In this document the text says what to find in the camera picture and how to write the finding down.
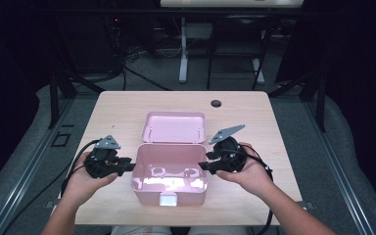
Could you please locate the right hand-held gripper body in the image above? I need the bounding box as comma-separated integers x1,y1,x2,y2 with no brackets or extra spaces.
208,123,248,174

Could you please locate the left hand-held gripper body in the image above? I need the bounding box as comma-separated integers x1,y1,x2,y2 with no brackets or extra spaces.
83,134,125,179

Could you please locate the pink plastic box with lid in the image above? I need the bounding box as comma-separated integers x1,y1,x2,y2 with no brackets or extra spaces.
130,111,209,208

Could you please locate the person's right hand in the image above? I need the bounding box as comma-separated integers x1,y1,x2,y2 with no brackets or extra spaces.
215,141,275,198

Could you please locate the person's left hand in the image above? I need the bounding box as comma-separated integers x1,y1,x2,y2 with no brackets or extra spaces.
62,152,119,209

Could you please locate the black metal stand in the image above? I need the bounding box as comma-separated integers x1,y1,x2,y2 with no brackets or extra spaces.
268,68,328,133
46,68,106,130

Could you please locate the white desk with white legs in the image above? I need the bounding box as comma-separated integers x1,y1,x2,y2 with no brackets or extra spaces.
160,0,306,85

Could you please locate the thick black left gripper cable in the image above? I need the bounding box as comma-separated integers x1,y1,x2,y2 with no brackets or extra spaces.
60,139,101,197

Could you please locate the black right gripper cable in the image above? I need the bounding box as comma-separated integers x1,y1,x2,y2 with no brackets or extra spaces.
223,145,274,235

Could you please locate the thin black cable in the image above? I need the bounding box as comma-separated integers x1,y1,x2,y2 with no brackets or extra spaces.
0,164,86,235

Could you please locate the grey metal floor rail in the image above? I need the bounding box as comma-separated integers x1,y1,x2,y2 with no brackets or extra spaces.
0,97,76,235
303,97,376,235

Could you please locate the black floor cable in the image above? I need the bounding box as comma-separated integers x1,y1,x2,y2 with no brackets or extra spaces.
119,63,172,92

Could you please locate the black metal chair frame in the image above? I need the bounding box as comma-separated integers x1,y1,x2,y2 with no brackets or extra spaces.
206,14,277,91

